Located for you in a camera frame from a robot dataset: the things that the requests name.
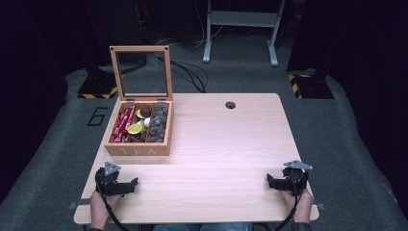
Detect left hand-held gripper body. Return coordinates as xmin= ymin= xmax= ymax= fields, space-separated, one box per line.
xmin=94 ymin=161 xmax=125 ymax=197

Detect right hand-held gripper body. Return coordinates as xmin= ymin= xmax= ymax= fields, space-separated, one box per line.
xmin=281 ymin=159 xmax=314 ymax=196

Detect person's left hand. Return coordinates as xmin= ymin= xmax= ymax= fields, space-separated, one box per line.
xmin=89 ymin=190 xmax=122 ymax=231

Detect person's right hand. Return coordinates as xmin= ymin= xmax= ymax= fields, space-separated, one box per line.
xmin=278 ymin=188 xmax=315 ymax=224

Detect wooden box with open lid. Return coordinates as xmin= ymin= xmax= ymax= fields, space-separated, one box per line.
xmin=104 ymin=44 xmax=175 ymax=157

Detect stack of red packets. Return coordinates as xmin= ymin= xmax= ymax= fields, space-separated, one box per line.
xmin=111 ymin=105 xmax=137 ymax=144

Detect pile of grey tea bags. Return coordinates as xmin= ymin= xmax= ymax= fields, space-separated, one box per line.
xmin=146 ymin=105 xmax=169 ymax=143

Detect black base hazard stripes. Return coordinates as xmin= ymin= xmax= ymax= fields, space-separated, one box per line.
xmin=77 ymin=65 xmax=125 ymax=100
xmin=287 ymin=73 xmax=335 ymax=100

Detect white metal stand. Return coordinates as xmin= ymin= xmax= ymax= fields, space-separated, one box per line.
xmin=202 ymin=0 xmax=288 ymax=67

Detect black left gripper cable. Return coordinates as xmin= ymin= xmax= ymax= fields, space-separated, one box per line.
xmin=94 ymin=167 xmax=131 ymax=231

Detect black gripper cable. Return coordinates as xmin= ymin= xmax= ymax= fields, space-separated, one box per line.
xmin=94 ymin=167 xmax=131 ymax=231
xmin=272 ymin=179 xmax=306 ymax=231

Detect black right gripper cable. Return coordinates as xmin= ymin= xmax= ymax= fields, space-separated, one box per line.
xmin=272 ymin=179 xmax=306 ymax=231

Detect black floor cables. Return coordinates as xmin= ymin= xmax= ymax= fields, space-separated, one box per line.
xmin=155 ymin=55 xmax=210 ymax=94

